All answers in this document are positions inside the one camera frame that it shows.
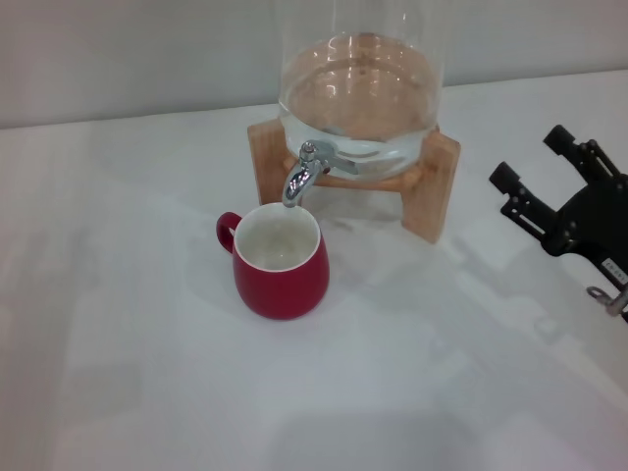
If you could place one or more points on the wooden dispenser stand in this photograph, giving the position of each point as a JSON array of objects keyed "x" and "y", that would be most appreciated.
[{"x": 432, "y": 196}]

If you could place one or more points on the red ceramic cup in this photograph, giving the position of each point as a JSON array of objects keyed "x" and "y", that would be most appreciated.
[{"x": 279, "y": 289}]

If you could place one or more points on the clear glass dispenser jar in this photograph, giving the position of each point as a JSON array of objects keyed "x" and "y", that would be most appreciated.
[{"x": 358, "y": 98}]

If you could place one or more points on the chrome faucet tap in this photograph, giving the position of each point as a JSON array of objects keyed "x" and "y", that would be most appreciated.
[{"x": 297, "y": 184}]

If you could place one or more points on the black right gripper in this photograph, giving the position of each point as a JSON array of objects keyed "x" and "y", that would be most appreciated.
[{"x": 593, "y": 221}]

